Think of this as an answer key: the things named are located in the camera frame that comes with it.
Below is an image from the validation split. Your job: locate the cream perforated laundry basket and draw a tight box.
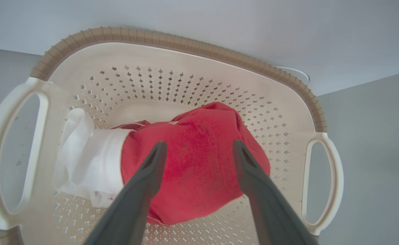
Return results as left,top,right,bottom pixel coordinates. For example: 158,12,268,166
0,27,344,245

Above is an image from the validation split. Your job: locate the round white filter cover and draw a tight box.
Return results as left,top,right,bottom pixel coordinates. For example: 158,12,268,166
276,66,310,85

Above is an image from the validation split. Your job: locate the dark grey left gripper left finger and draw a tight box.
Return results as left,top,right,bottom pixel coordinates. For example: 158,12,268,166
84,141,168,245

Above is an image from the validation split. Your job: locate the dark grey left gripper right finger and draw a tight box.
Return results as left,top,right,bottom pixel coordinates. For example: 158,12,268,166
232,140,319,245

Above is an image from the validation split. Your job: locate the white garment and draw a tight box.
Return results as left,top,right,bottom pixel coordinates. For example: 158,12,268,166
53,108,133,208

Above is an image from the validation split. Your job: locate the red garment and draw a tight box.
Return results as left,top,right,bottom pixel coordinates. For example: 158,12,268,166
113,101,271,226

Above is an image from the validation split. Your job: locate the white washing machine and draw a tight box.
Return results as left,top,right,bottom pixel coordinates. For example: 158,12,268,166
0,0,399,96

